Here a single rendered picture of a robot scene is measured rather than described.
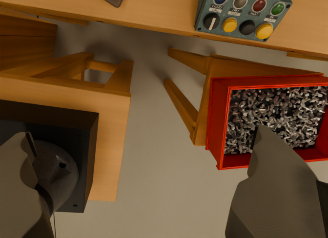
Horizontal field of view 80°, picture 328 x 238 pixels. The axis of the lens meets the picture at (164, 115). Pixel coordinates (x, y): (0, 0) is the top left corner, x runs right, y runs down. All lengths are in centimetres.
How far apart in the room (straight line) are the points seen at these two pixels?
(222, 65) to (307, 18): 19
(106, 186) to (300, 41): 59
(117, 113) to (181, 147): 111
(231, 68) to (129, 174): 128
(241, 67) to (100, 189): 51
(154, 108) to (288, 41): 103
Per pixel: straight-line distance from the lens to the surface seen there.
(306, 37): 54
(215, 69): 55
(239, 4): 40
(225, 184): 189
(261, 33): 44
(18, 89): 53
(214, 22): 39
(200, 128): 59
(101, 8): 41
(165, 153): 156
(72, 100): 50
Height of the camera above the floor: 131
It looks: 68 degrees down
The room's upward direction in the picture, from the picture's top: 161 degrees clockwise
